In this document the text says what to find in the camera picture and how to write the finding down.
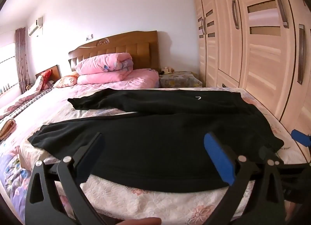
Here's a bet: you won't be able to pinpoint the light wooden wardrobe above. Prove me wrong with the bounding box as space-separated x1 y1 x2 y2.
189 0 311 138

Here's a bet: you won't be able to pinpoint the red pillow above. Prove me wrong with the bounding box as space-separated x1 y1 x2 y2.
39 70 52 87

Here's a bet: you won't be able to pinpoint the orange floral pillow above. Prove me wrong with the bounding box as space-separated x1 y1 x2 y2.
59 75 78 85

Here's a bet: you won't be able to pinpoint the black pants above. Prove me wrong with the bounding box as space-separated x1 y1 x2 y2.
27 88 285 188

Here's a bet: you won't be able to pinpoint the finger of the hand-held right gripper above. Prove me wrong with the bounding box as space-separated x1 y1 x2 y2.
258 145 277 161
291 129 311 148

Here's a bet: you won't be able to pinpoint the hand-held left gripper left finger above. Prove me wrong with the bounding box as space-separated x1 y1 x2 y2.
24 132 114 225

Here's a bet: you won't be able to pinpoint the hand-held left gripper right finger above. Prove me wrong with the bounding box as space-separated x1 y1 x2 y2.
204 132 286 225

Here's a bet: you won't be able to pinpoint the striped bed sheet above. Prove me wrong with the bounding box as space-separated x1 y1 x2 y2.
10 86 55 118

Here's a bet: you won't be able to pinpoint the floral bedspread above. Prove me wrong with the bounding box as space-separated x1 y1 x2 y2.
0 86 308 225

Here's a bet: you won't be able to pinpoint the person's left hand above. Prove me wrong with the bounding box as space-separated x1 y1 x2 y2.
114 217 162 225

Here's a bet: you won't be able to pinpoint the nightstand with floral cover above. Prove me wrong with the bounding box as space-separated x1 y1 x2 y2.
159 71 203 88

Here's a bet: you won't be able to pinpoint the folded pink quilt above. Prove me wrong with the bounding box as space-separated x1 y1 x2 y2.
75 53 134 85

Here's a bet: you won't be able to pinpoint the white air conditioner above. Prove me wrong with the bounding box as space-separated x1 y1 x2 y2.
27 16 44 37

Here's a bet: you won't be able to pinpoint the crumpled pink floral quilt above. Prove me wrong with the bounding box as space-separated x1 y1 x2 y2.
0 76 49 118

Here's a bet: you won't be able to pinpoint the wooden padded headboard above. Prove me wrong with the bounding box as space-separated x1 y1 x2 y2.
68 30 161 87

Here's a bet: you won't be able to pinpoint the folded orange blanket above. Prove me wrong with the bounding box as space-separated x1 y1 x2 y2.
0 119 16 140

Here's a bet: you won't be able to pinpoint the large window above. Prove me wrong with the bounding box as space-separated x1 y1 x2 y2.
0 44 18 94

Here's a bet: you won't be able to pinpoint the purple curtain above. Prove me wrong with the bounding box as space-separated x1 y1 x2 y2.
15 27 31 94

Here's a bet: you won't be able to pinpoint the small wooden headboard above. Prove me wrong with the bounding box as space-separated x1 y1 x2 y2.
35 64 61 81

